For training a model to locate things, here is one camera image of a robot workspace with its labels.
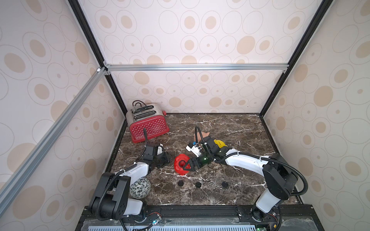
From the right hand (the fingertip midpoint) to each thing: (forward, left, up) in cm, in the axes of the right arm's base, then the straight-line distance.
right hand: (191, 164), depth 82 cm
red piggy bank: (-3, +7, -1) cm, 8 cm away
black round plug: (-7, +6, -10) cm, 14 cm away
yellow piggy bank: (+15, -18, 0) cm, 23 cm away
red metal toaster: (+24, +30, +9) cm, 40 cm away
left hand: (+5, +9, -3) cm, 11 cm away
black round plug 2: (-8, -4, -10) cm, 13 cm away
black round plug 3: (-7, -19, -9) cm, 23 cm away
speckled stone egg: (-12, +29, -8) cm, 32 cm away
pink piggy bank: (+23, -8, -2) cm, 24 cm away
